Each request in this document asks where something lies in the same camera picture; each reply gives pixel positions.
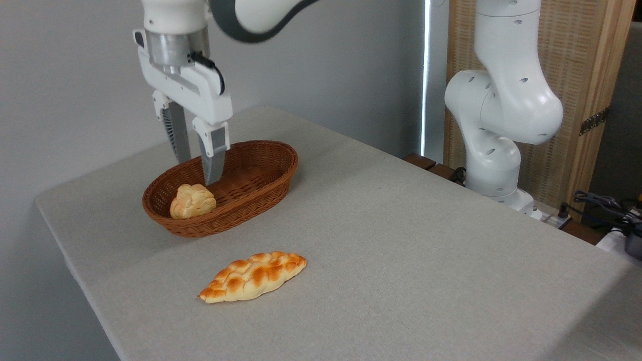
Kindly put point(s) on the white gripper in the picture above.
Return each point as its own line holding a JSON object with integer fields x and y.
{"x": 200, "y": 95}

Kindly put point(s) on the round bread roll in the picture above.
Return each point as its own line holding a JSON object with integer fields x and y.
{"x": 191, "y": 201}

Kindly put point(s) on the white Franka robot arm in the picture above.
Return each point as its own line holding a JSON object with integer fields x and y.
{"x": 501, "y": 100}

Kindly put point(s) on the brown wicker basket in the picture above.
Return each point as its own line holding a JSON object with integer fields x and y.
{"x": 251, "y": 175}

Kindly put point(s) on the braided bread loaf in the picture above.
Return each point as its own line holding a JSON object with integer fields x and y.
{"x": 251, "y": 278}

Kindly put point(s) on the brown wooden board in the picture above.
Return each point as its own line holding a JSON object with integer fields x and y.
{"x": 424, "y": 161}

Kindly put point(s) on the grey tablecloth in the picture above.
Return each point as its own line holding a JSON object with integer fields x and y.
{"x": 401, "y": 276}

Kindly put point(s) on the wooden bamboo folding screen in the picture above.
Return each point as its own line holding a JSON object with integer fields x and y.
{"x": 582, "y": 55}

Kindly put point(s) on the metal screen hinge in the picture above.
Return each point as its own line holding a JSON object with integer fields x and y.
{"x": 594, "y": 121}

